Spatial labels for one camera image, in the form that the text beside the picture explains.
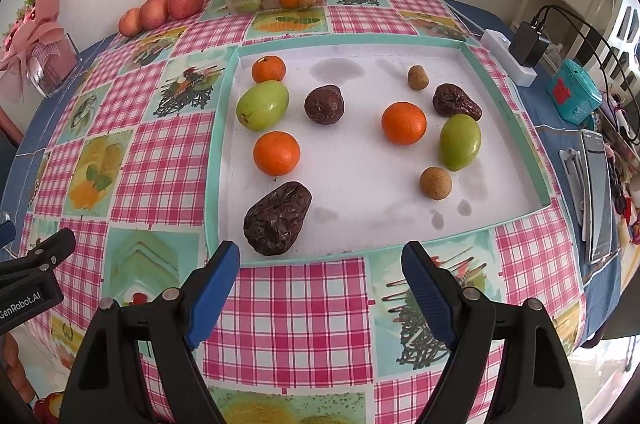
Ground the medium red apple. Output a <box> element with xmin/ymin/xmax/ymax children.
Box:
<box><xmin>139</xmin><ymin>0</ymin><xmax>169</xmax><ymax>30</ymax></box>

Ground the large red apple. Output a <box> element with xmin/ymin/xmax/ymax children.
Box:
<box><xmin>167</xmin><ymin>0</ymin><xmax>206</xmax><ymax>20</ymax></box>

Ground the black charger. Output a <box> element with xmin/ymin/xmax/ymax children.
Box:
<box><xmin>509</xmin><ymin>20</ymin><xmax>552</xmax><ymax>68</ymax></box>

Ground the clear acrylic vase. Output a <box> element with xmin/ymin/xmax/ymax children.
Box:
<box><xmin>27</xmin><ymin>32</ymin><xmax>81</xmax><ymax>99</ymax></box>

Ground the brown longan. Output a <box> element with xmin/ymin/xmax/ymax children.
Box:
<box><xmin>419</xmin><ymin>167</ymin><xmax>453</xmax><ymax>201</ymax></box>
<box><xmin>407</xmin><ymin>65</ymin><xmax>430</xmax><ymax>90</ymax></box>

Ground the brown curved wooden rail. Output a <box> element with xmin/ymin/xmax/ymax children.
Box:
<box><xmin>0</xmin><ymin>104</ymin><xmax>26</xmax><ymax>150</ymax></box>

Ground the white power strip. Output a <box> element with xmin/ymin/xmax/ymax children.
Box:
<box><xmin>480</xmin><ymin>29</ymin><xmax>537</xmax><ymax>88</ymax></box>

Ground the white tray teal rim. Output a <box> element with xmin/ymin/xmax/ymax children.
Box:
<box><xmin>204</xmin><ymin>42</ymin><xmax>555</xmax><ymax>262</ymax></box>

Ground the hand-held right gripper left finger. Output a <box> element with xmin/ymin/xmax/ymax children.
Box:
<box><xmin>59</xmin><ymin>240</ymin><xmax>242</xmax><ymax>424</ymax></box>

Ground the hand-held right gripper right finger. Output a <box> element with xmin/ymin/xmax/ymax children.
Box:
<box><xmin>401</xmin><ymin>241</ymin><xmax>585</xmax><ymax>424</ymax></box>

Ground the colourful small clutter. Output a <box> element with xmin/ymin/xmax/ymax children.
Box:
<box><xmin>602</xmin><ymin>94</ymin><xmax>640</xmax><ymax>250</ymax></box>

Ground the black cable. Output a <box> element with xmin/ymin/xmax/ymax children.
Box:
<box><xmin>530</xmin><ymin>4</ymin><xmax>640</xmax><ymax>115</ymax></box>

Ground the grey smartphone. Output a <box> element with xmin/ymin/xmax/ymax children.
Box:
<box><xmin>580</xmin><ymin>129</ymin><xmax>615</xmax><ymax>265</ymax></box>

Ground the pink checked tablecloth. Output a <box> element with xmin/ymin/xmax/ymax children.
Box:
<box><xmin>22</xmin><ymin>0</ymin><xmax>588</xmax><ymax>424</ymax></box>

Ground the silver metal tool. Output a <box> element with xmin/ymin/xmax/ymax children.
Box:
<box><xmin>557</xmin><ymin>147</ymin><xmax>588</xmax><ymax>227</ymax></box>

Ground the green jujube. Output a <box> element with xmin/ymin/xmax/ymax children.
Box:
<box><xmin>236</xmin><ymin>80</ymin><xmax>290</xmax><ymax>132</ymax></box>
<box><xmin>439</xmin><ymin>113</ymin><xmax>482</xmax><ymax>172</ymax></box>

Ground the small red apple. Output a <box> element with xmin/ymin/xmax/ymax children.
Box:
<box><xmin>118</xmin><ymin>7</ymin><xmax>142</xmax><ymax>38</ymax></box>

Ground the teal device red label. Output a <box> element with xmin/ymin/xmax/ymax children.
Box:
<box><xmin>545</xmin><ymin>58</ymin><xmax>603</xmax><ymax>124</ymax></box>

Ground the person's left hand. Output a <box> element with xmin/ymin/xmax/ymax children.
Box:
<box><xmin>0</xmin><ymin>331</ymin><xmax>37</xmax><ymax>403</ymax></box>

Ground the white lattice rack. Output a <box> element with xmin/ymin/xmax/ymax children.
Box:
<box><xmin>602</xmin><ymin>0</ymin><xmax>640</xmax><ymax>90</ymax></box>

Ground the dark brown wrinkled date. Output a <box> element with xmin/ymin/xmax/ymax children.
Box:
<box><xmin>243</xmin><ymin>181</ymin><xmax>313</xmax><ymax>256</ymax></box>
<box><xmin>304</xmin><ymin>85</ymin><xmax>345</xmax><ymax>126</ymax></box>
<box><xmin>432</xmin><ymin>83</ymin><xmax>484</xmax><ymax>122</ymax></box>

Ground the pink flower bouquet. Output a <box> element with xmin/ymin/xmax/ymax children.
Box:
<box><xmin>0</xmin><ymin>0</ymin><xmax>68</xmax><ymax>88</ymax></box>

